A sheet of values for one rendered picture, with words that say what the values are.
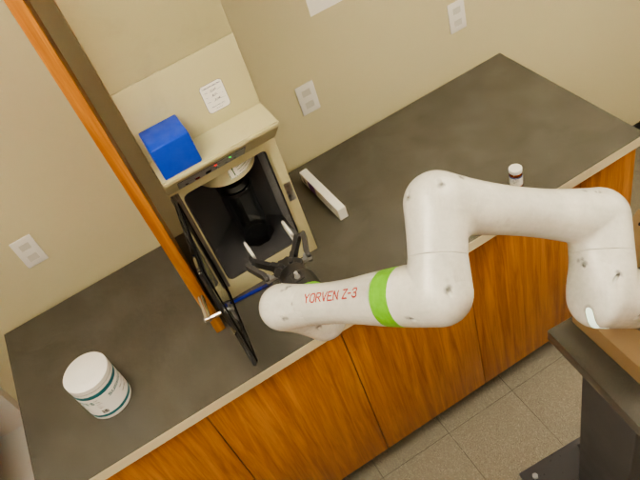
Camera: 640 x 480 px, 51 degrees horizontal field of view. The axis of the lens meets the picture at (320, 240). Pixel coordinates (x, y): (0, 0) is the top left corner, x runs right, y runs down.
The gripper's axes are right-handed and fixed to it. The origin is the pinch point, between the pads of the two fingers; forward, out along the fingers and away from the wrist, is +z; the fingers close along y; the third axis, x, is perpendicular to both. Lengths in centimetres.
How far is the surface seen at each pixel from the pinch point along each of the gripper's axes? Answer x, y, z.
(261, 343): 24.6, 15.7, -10.5
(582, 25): 36, -161, 57
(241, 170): -15.0, -3.1, 12.8
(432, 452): 119, -20, -21
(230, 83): -41.3, -9.3, 10.3
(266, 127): -32.4, -11.3, -0.7
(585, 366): 26, -48, -68
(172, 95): -45.5, 4.6, 10.0
